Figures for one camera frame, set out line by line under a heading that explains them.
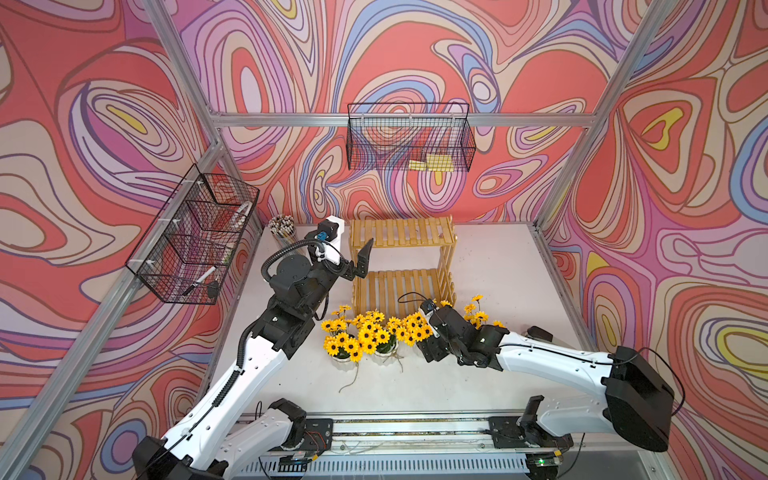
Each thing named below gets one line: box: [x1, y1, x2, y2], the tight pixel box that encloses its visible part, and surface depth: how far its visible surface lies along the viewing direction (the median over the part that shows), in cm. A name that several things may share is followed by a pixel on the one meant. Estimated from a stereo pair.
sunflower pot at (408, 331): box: [388, 312, 433, 359], surface depth 77 cm
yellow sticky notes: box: [409, 153, 455, 172], surface depth 86 cm
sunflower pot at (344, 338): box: [321, 304, 363, 363], surface depth 76 cm
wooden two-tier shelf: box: [349, 215, 457, 317], surface depth 98 cm
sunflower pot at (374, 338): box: [353, 310, 400, 366], surface depth 78 cm
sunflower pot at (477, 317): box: [464, 295, 507, 330], surface depth 82 cm
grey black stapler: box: [525, 326, 553, 342], surface depth 88 cm
